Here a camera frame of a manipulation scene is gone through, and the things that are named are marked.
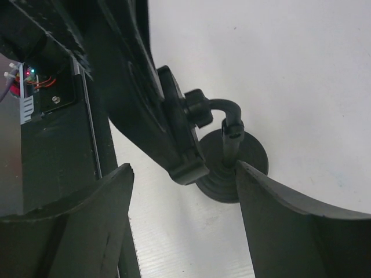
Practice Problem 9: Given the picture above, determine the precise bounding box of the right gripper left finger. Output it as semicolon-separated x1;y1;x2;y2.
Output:
1;163;134;277

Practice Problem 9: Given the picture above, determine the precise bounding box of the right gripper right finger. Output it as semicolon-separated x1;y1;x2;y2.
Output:
236;162;370;277

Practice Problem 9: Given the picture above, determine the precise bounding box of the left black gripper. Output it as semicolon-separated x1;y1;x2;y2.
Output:
1;1;96;76

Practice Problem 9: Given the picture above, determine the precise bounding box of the black smartphone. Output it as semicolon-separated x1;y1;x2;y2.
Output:
84;1;180;171

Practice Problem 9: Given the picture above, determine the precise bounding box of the black phone stand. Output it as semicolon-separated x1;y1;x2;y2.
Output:
157;65;269;203

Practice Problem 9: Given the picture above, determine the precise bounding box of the left white cable duct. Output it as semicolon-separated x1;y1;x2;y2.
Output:
19;64;34;125

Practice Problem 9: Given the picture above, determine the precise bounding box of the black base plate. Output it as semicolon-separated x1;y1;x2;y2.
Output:
20;54;143;278

